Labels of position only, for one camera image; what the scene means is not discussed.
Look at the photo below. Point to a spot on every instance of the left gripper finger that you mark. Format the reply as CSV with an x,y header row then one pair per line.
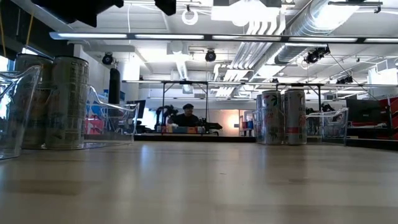
x,y
165,6

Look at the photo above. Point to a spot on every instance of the clear plastic bin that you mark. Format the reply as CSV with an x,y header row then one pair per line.
x,y
118,124
326,124
12,124

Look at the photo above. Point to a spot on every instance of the background black robot arm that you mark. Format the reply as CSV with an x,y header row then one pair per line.
x,y
164,112
211,126

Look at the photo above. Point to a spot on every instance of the overhead light bar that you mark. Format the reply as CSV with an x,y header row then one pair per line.
x,y
93,35

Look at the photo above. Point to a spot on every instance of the black column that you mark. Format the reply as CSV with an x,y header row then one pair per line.
x,y
114,87

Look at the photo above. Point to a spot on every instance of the dark computer monitor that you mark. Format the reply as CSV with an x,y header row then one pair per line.
x,y
141,109

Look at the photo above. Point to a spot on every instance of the person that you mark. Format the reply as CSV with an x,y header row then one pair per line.
x,y
186,118

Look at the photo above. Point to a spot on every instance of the shelf rack with coloured bins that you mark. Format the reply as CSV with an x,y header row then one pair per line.
x,y
94,126

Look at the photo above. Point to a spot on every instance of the black ceiling spotlight cluster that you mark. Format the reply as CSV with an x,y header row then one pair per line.
x,y
315,55
344,80

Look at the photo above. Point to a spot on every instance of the black screen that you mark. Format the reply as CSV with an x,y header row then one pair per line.
x,y
363,110

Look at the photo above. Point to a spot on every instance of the red cabinet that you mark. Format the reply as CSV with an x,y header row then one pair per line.
x,y
393,115

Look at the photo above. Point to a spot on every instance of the black ceiling camera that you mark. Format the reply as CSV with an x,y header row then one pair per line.
x,y
107,59
210,56

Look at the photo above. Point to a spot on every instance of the black aluminium table frame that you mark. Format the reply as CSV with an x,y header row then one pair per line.
x,y
217,138

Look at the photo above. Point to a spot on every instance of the silver ventilation duct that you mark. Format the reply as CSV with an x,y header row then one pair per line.
x,y
311,21

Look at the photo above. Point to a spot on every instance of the black background table frame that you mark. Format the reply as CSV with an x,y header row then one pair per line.
x,y
298,84

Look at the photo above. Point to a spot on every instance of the black track light rail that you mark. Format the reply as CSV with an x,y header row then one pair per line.
x,y
354,3

